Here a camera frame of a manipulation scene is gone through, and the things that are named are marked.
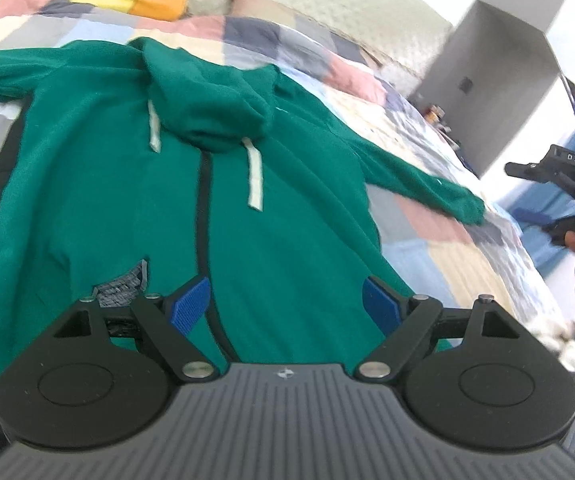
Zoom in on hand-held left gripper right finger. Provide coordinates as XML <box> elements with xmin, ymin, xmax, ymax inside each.
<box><xmin>353</xmin><ymin>275</ymin><xmax>521</xmax><ymax>381</ymax></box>

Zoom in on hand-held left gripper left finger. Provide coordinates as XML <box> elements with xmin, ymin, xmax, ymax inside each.
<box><xmin>52</xmin><ymin>276</ymin><xmax>216</xmax><ymax>381</ymax></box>

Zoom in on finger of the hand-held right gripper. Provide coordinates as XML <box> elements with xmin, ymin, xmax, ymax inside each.
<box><xmin>505</xmin><ymin>160</ymin><xmax>551</xmax><ymax>182</ymax></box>

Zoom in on green hoodie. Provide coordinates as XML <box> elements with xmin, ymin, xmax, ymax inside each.
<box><xmin>0</xmin><ymin>37</ymin><xmax>487</xmax><ymax>466</ymax></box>

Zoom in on blue curtain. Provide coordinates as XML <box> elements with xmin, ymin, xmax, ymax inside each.
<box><xmin>497</xmin><ymin>125</ymin><xmax>575</xmax><ymax>271</ymax></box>

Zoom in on grey wardrobe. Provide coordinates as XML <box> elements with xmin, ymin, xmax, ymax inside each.
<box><xmin>412</xmin><ymin>0</ymin><xmax>575</xmax><ymax>178</ymax></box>

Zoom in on checkered quilt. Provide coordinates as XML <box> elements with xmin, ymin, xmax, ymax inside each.
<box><xmin>0</xmin><ymin>0</ymin><xmax>575</xmax><ymax>361</ymax></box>

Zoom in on white crumpled cloth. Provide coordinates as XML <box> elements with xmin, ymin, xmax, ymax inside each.
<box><xmin>532</xmin><ymin>310</ymin><xmax>575</xmax><ymax>373</ymax></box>

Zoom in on checkered pillow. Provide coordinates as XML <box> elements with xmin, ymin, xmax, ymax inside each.
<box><xmin>230</xmin><ymin>0</ymin><xmax>383</xmax><ymax>68</ymax></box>

